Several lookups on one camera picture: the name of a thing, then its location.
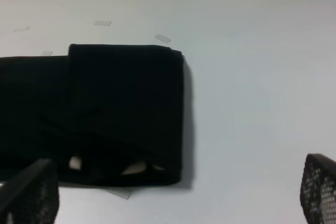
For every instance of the clear tape piece far left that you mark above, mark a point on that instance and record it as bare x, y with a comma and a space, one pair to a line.
21, 29

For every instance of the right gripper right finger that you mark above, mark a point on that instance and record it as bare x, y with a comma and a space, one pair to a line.
317, 191

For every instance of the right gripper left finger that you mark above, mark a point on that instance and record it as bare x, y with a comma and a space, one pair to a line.
31, 196

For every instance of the clear tape piece far right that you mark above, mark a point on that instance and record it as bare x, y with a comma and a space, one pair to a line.
162, 38

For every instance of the black short sleeve shirt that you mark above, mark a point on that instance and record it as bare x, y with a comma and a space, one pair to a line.
107, 115

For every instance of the clear tape piece front right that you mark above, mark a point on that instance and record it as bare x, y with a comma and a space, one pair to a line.
124, 193

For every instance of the clear tape piece far centre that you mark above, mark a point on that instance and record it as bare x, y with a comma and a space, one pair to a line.
103, 23

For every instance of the clear tape piece behind shirt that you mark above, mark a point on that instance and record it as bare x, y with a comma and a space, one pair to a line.
47, 53

